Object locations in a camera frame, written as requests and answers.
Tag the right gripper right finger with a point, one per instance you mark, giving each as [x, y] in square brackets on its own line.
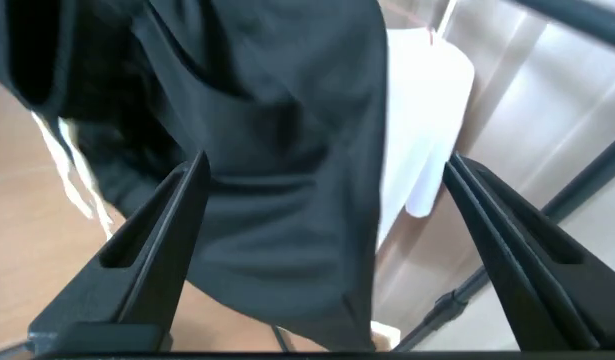
[542, 260]

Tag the white printed t-shirt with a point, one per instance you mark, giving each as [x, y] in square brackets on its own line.
[422, 120]

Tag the pink clothes hanger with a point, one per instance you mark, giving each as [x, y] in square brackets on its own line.
[417, 17]

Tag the black clothes rack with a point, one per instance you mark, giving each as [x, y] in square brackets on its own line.
[587, 180]

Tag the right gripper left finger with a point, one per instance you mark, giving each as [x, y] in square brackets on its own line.
[122, 280]

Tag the beige curtain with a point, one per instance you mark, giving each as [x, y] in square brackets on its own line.
[527, 100]

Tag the black shorts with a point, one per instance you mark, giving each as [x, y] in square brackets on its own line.
[267, 175]

